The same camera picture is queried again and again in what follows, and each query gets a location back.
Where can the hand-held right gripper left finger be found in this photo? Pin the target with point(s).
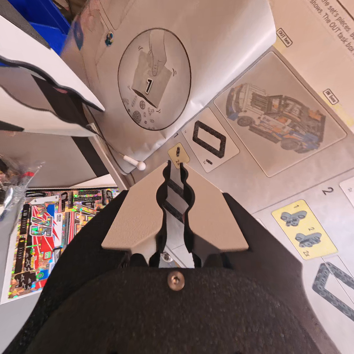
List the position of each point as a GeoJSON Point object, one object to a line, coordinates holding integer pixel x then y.
{"type": "Point", "coordinates": [132, 221]}

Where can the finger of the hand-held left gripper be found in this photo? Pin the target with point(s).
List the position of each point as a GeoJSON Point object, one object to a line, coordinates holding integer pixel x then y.
{"type": "Point", "coordinates": [41, 60]}
{"type": "Point", "coordinates": [27, 116]}

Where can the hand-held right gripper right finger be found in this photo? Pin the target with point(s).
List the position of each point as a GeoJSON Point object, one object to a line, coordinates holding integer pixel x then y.
{"type": "Point", "coordinates": [215, 221]}

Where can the lego instruction booklet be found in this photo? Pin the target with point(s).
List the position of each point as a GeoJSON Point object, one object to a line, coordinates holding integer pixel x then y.
{"type": "Point", "coordinates": [221, 41]}

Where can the lego parts bag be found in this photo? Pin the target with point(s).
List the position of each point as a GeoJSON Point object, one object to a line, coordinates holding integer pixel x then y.
{"type": "Point", "coordinates": [13, 193]}

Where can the blue plastic bin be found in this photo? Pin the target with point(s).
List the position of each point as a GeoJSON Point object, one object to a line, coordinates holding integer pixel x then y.
{"type": "Point", "coordinates": [47, 19]}

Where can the holographic sticker sheet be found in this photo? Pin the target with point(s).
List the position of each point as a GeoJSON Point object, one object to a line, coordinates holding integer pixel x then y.
{"type": "Point", "coordinates": [41, 243]}

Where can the white task instruction poster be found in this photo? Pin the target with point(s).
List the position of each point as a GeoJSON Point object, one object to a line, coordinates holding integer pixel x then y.
{"type": "Point", "coordinates": [318, 55]}

